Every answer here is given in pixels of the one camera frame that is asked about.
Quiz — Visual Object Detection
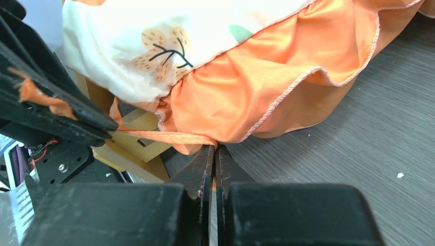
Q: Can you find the slotted aluminium rail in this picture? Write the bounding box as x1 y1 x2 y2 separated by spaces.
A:
1 139 34 245

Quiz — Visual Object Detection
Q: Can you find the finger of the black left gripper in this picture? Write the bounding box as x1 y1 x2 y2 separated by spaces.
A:
1 73 112 146
1 7 118 131

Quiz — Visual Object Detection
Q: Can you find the orange fruit print cushion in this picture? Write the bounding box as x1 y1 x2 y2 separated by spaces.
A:
62 1 434 154

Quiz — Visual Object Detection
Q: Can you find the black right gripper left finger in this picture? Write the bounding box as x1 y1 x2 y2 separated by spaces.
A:
168 145 215 245

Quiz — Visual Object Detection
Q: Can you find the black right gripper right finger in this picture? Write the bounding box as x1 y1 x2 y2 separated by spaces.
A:
216 145 254 245

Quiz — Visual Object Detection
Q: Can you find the wooden pet bed frame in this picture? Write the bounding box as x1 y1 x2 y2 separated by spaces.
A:
74 72 170 183

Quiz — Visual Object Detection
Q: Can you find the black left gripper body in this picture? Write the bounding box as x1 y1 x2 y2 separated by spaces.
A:
1 122 126 190

